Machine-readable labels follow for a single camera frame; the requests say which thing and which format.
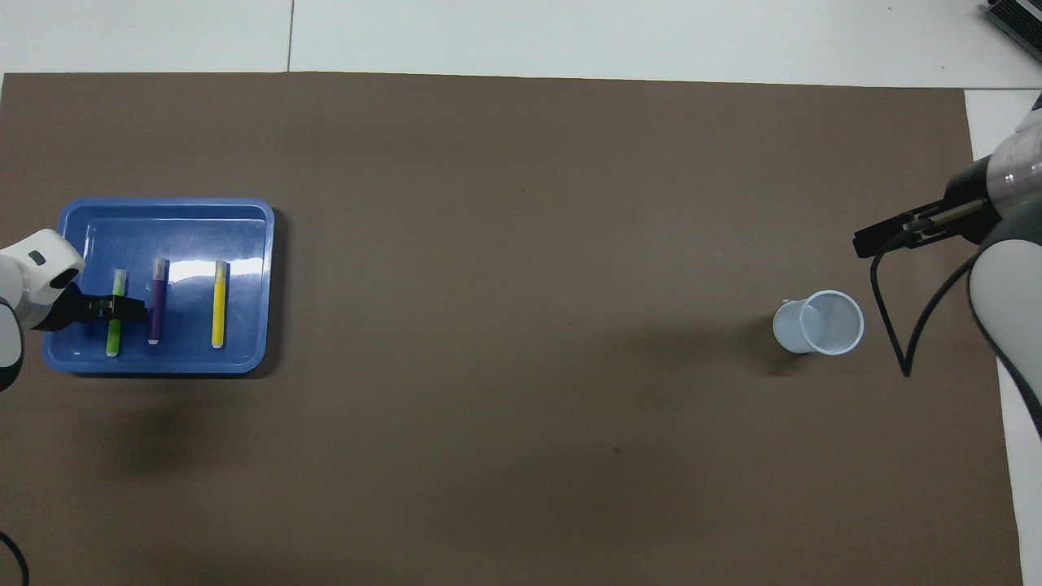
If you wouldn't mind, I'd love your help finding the clear plastic cup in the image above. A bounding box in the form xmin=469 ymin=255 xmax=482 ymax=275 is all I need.
xmin=773 ymin=290 xmax=864 ymax=356

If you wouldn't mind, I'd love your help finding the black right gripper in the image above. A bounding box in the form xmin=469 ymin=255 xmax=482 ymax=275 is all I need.
xmin=853 ymin=159 xmax=1002 ymax=259

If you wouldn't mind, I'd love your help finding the brown table mat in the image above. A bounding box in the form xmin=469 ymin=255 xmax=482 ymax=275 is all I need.
xmin=0 ymin=72 xmax=1027 ymax=586

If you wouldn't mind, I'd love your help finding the green marker pen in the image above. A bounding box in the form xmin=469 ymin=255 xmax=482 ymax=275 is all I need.
xmin=106 ymin=269 xmax=128 ymax=357

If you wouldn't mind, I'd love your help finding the blue plastic tray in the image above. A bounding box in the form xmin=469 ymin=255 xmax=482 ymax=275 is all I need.
xmin=42 ymin=198 xmax=276 ymax=375

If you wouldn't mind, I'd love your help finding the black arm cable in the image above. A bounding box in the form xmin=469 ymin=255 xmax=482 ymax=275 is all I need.
xmin=869 ymin=232 xmax=979 ymax=378
xmin=0 ymin=531 xmax=32 ymax=586

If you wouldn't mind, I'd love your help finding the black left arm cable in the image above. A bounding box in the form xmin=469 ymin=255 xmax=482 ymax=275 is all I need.
xmin=0 ymin=531 xmax=32 ymax=586

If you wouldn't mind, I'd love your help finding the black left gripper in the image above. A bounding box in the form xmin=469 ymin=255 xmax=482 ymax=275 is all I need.
xmin=37 ymin=281 xmax=147 ymax=333

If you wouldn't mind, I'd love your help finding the yellow marker pen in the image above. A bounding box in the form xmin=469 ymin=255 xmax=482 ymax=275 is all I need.
xmin=212 ymin=260 xmax=230 ymax=349

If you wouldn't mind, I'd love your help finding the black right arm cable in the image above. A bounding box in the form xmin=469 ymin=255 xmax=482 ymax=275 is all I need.
xmin=869 ymin=232 xmax=979 ymax=378

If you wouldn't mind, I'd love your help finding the grey striped device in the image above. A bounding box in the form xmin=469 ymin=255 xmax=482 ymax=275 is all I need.
xmin=983 ymin=0 xmax=1042 ymax=43

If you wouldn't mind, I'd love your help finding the purple marker pen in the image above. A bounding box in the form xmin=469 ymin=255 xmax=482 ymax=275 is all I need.
xmin=147 ymin=258 xmax=170 ymax=345

